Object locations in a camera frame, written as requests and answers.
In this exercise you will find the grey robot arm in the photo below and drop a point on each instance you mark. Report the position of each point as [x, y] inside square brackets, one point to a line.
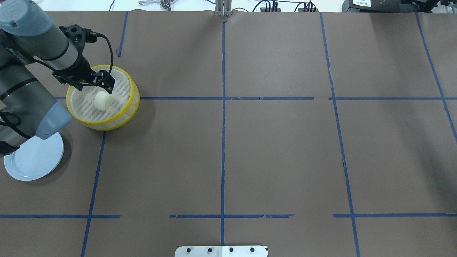
[29, 35]

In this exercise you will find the light blue round plate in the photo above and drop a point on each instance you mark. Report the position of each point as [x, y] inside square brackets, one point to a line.
[35, 158]

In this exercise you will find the grey metal bracket post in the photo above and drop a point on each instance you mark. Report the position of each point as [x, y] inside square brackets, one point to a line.
[223, 8]

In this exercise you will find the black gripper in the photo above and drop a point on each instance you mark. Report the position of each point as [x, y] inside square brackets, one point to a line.
[80, 67]

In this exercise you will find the black equipment box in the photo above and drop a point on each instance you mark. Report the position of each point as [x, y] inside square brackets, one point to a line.
[388, 6]

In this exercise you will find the white steamed bun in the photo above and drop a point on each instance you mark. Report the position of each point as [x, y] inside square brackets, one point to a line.
[102, 100]

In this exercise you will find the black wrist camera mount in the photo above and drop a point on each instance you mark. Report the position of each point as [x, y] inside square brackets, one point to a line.
[79, 36]

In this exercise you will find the white metal mounting plate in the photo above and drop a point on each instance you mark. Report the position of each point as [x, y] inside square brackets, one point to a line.
[222, 251]

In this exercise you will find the yellow rimmed white steamer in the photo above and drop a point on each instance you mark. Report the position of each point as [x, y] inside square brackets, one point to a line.
[102, 111]

